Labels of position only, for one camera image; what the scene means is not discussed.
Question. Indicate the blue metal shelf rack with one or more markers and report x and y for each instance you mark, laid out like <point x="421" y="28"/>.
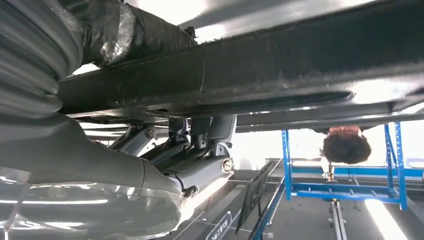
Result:
<point x="287" y="165"/>

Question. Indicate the person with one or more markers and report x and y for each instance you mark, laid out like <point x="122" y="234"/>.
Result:
<point x="346" y="149"/>

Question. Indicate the white lettered sign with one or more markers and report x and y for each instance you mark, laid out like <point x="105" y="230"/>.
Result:
<point x="220" y="228"/>

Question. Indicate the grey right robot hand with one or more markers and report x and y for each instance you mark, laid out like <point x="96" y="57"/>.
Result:
<point x="82" y="172"/>

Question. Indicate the stainless steel workbench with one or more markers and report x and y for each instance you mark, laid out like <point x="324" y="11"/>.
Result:
<point x="232" y="13"/>

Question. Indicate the black hanging panel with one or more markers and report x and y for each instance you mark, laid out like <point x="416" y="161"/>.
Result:
<point x="253" y="195"/>

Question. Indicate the blue metal beam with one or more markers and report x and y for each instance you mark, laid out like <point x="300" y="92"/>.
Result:
<point x="265" y="218"/>

